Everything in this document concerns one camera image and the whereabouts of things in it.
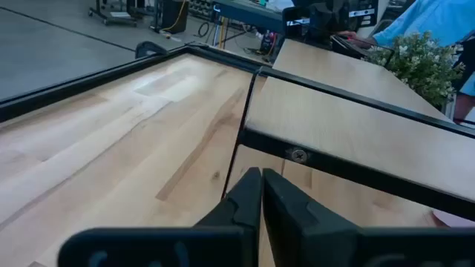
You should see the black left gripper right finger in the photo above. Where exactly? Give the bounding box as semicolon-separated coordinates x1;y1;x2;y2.
262;168;475;267

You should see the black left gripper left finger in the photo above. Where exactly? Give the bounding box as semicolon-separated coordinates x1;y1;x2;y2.
57;166;263;267

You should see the backlit keyboard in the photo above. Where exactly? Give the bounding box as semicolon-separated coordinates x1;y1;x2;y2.
330;34;372;60

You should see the person's hand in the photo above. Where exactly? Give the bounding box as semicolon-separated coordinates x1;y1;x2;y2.
336;30;376;49

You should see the green potted plant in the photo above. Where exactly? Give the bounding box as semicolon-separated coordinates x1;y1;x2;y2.
365;31;465;109

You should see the teal workbench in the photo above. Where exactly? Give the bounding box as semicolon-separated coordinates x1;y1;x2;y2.
212;0;286;35

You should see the parts rack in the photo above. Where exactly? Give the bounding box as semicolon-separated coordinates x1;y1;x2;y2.
187;0;216;22

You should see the black equipment cabinet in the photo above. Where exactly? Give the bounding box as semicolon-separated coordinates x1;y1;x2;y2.
154;0;190;34

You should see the wheeled cart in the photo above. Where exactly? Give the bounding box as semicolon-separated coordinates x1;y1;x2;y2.
88;0;139;27

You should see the person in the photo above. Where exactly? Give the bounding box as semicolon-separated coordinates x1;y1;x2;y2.
373;0;475;123

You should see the yellow cable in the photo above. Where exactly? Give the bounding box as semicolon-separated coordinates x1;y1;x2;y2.
217;16;228;50

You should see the black frame clamp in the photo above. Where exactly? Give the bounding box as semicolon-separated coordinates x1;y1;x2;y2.
134;40;168;59

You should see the black aluminium table frame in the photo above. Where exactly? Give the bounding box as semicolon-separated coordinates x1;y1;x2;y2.
0;42;278;124

